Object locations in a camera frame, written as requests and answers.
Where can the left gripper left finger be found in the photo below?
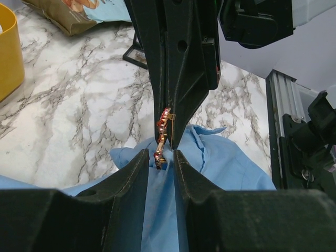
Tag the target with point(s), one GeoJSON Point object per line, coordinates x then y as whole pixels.
{"type": "Point", "coordinates": [106, 217]}

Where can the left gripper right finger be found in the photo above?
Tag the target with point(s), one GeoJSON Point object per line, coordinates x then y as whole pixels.
{"type": "Point", "coordinates": [212, 219]}

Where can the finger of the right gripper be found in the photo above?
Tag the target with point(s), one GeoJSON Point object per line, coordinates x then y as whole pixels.
{"type": "Point", "coordinates": [192, 60]}
{"type": "Point", "coordinates": [149, 23]}

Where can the blue shirt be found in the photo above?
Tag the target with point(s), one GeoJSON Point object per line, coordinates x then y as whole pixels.
{"type": "Point", "coordinates": [218, 159]}

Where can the red leaf brooch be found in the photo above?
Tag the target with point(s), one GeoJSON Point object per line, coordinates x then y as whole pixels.
{"type": "Point", "coordinates": [162, 130]}

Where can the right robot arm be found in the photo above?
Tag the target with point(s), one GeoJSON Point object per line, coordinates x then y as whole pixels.
{"type": "Point", "coordinates": [256, 24]}

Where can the black display box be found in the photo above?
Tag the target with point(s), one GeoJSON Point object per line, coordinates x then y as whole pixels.
{"type": "Point", "coordinates": [135, 54]}

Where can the blue chip bag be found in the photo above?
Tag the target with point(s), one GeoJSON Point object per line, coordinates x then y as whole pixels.
{"type": "Point", "coordinates": [74, 17]}

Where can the yellow plastic basket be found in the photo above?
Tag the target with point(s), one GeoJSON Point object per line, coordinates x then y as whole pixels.
{"type": "Point", "coordinates": [12, 63]}

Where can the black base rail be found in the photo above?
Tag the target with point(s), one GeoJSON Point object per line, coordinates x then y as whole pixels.
{"type": "Point", "coordinates": [303, 153]}

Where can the aluminium frame rail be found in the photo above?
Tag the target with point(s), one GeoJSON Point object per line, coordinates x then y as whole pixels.
{"type": "Point", "coordinates": [289, 97]}

